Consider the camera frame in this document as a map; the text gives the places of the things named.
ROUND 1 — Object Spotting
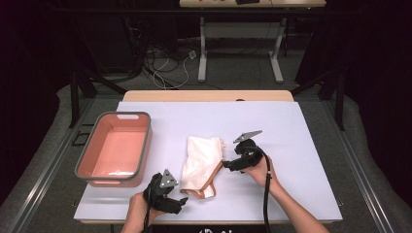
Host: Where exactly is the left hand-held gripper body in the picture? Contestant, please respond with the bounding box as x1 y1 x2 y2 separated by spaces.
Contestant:
142 168 183 216

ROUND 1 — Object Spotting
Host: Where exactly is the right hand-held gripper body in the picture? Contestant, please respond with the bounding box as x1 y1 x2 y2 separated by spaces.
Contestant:
232 129 265 172

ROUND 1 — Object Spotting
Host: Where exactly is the cream baby bodysuit brown trim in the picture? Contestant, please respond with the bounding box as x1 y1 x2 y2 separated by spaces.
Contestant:
179 135 228 199

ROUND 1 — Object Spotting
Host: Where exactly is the pink basket with grey rim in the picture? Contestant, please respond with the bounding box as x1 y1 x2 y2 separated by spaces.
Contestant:
74 111 154 188

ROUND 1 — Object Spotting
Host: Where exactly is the person's right hand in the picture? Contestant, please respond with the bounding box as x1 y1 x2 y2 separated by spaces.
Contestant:
243 156 280 194

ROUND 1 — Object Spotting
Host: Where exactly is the person's left hand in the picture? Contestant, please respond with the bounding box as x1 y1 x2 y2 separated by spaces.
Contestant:
128 192 167 228

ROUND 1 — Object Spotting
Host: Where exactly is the light wooden table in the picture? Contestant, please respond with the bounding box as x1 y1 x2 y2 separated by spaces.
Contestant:
80 89 334 225

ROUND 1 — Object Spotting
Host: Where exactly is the black metal stand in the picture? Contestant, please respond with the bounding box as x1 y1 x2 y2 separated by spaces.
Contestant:
67 69 127 129
291 69 346 130

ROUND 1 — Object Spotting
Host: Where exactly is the dark curtain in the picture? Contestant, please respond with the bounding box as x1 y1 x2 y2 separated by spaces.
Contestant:
326 0 412 208
0 0 71 203

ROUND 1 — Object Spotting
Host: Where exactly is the background desk with white legs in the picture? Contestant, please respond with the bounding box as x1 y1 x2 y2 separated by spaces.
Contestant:
179 0 327 84

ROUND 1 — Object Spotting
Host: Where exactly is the left hand-held gripper black cable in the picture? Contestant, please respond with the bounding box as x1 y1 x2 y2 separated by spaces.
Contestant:
141 187 154 233

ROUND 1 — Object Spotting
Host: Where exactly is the hand-held gripper black cable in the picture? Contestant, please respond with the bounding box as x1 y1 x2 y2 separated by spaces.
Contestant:
141 187 154 233
254 147 274 233

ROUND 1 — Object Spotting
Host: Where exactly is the right hand-held gripper black cable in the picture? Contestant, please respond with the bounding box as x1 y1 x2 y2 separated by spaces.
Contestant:
254 147 274 233

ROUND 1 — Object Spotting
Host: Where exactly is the white floor cable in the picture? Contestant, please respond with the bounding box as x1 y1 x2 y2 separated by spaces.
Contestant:
152 56 190 90

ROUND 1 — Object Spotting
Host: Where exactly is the aluminium floor rail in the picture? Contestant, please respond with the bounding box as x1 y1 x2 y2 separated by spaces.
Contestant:
9 98 95 233
324 100 395 233

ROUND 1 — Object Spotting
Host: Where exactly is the bundle of black floor cables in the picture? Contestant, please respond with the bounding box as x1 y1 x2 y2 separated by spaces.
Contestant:
124 16 183 82

